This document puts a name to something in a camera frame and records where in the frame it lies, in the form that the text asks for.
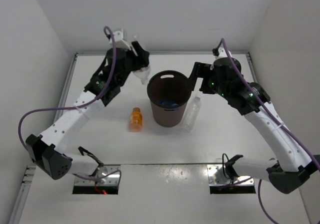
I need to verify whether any clear bottle white blue label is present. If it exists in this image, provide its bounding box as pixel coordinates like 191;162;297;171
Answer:
133;65;151;85

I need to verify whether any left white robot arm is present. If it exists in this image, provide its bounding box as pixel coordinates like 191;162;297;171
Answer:
26;41;150;180

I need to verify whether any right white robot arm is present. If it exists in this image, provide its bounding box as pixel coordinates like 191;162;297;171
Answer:
189;58;317;194

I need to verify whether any brown plastic bin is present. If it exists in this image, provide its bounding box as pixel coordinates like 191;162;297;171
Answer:
147;70;192;128

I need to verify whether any clear unlabelled plastic bottle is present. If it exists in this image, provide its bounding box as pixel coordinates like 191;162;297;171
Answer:
181;96;202;132

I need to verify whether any orange juice bottle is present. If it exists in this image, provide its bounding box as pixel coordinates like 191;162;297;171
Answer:
129;107;143;132

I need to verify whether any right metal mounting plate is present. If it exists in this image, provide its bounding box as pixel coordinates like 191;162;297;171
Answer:
207;163;254;187

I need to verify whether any metal mounting plate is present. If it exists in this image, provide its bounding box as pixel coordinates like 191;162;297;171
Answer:
207;163;254;187
74;165;122;187

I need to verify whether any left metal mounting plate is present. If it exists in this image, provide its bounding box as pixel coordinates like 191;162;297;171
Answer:
74;165;122;187

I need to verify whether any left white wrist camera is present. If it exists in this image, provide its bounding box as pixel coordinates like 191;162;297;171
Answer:
103;26;131;50

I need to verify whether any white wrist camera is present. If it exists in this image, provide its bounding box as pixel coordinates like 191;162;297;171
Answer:
103;26;131;50
212;47;232;60

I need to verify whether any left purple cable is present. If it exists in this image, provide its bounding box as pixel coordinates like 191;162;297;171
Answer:
17;25;122;182

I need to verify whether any purple cable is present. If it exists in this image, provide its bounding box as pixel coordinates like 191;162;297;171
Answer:
212;37;320;224
17;25;122;182

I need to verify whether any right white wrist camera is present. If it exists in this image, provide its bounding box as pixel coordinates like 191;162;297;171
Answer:
212;47;232;60

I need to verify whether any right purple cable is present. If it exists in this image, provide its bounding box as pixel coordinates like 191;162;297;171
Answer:
212;37;320;224

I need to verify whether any left aluminium rail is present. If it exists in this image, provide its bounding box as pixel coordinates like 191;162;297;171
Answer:
8;53;78;224

